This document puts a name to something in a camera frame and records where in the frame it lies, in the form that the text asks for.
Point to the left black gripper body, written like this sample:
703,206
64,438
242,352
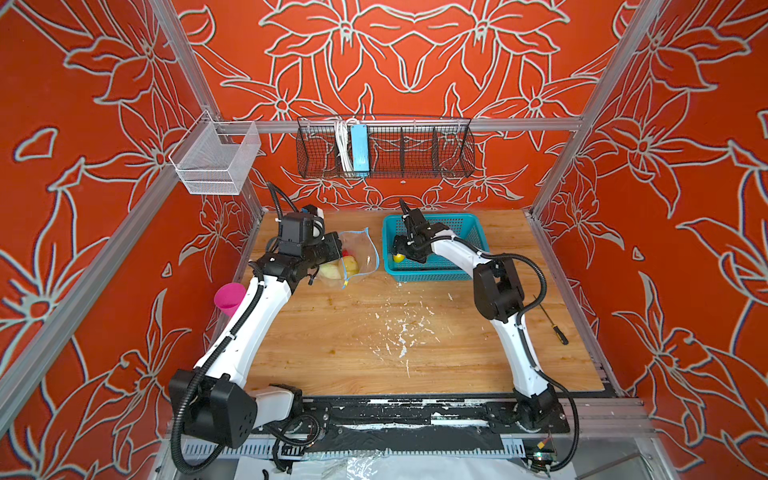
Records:
323,252

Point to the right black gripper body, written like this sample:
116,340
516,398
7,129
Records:
408,247

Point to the clear zip top bag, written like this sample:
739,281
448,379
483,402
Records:
360,245

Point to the yellow potato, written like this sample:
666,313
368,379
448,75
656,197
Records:
350,265

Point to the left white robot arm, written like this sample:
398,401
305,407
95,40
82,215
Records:
212,410

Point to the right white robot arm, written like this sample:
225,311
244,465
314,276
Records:
505,288

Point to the teal plastic basket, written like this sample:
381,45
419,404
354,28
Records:
436,268

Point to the pink plastic cup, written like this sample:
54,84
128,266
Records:
229,297

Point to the light blue box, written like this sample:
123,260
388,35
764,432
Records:
360,149

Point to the black screwdriver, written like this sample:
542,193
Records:
563,339

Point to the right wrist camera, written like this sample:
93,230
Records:
414,220

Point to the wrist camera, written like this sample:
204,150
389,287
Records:
414,220
300,230

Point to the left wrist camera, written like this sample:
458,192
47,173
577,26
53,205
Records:
300,230

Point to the black wire wall basket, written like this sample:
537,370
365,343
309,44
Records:
400,146

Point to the clear plastic wall bin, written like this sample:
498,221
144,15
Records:
214,157

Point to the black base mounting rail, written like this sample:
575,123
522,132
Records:
499,413

